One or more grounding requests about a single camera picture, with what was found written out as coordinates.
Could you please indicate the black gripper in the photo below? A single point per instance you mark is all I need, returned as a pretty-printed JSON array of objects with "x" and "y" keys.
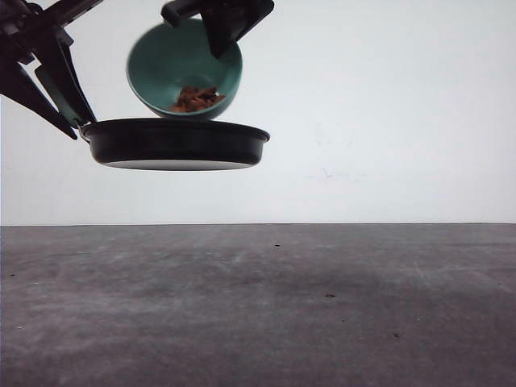
[
  {"x": 22, "y": 24},
  {"x": 226, "y": 22}
]

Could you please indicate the teal green bowl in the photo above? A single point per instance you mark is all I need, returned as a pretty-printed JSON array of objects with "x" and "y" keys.
[{"x": 165, "y": 59}]

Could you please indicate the brown beef cubes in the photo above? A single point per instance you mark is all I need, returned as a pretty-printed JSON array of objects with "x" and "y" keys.
[{"x": 191, "y": 99}]

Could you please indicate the black pan with green handle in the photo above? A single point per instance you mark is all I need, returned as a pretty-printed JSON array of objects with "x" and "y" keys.
[{"x": 173, "y": 144}]

